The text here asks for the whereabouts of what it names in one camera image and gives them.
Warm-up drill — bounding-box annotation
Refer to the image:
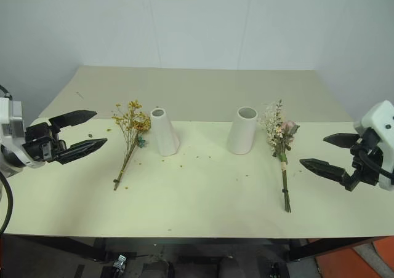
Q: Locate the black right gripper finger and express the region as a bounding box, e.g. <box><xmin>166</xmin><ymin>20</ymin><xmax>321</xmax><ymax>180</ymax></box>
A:
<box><xmin>323</xmin><ymin>133</ymin><xmax>360</xmax><ymax>150</ymax></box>
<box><xmin>299</xmin><ymin>158</ymin><xmax>352</xmax><ymax>187</ymax></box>

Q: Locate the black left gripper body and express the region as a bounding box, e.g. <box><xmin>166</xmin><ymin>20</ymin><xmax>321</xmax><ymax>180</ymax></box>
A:
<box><xmin>22</xmin><ymin>121</ymin><xmax>67</xmax><ymax>163</ymax></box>

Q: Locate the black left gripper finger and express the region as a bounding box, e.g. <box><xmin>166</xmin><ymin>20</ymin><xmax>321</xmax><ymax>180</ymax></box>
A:
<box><xmin>55</xmin><ymin>138</ymin><xmax>108</xmax><ymax>165</ymax></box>
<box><xmin>48</xmin><ymin>109</ymin><xmax>98</xmax><ymax>129</ymax></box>

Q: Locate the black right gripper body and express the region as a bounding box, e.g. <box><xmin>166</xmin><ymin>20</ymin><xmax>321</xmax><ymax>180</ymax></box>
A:
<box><xmin>344</xmin><ymin>127</ymin><xmax>385</xmax><ymax>193</ymax></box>

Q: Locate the narrow white ceramic vase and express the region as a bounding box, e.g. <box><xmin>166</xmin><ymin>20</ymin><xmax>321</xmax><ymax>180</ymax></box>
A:
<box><xmin>150</xmin><ymin>106</ymin><xmax>181</xmax><ymax>157</ymax></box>

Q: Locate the wide white ceramic vase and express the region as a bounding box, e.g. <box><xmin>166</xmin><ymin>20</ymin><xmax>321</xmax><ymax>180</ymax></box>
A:
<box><xmin>226</xmin><ymin>106</ymin><xmax>259</xmax><ymax>155</ymax></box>

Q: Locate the pink and white flower bouquet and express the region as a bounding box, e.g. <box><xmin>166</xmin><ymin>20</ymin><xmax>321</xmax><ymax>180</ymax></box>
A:
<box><xmin>259</xmin><ymin>98</ymin><xmax>300</xmax><ymax>214</ymax></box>

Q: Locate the yellow dried flower bouquet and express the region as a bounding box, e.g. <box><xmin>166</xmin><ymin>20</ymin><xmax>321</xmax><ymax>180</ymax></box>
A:
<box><xmin>111</xmin><ymin>99</ymin><xmax>152</xmax><ymax>192</ymax></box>

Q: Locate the small silver metal part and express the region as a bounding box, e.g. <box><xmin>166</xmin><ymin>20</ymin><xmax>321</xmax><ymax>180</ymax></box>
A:
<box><xmin>112</xmin><ymin>253</ymin><xmax>127</xmax><ymax>271</ymax></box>

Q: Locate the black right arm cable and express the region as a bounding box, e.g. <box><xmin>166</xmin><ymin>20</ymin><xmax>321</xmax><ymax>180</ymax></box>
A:
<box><xmin>358</xmin><ymin>150</ymin><xmax>394</xmax><ymax>179</ymax></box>

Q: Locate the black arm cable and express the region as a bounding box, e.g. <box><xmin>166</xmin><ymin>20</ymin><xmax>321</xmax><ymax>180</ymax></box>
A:
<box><xmin>0</xmin><ymin>85</ymin><xmax>14</xmax><ymax>231</ymax></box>
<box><xmin>358</xmin><ymin>150</ymin><xmax>394</xmax><ymax>179</ymax></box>

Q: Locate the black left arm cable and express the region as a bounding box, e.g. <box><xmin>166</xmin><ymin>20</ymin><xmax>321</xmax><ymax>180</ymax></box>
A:
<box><xmin>0</xmin><ymin>85</ymin><xmax>14</xmax><ymax>231</ymax></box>

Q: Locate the black metal table frame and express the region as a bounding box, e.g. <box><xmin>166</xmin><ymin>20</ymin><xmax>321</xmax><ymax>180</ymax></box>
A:
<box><xmin>0</xmin><ymin>232</ymin><xmax>394</xmax><ymax>264</ymax></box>

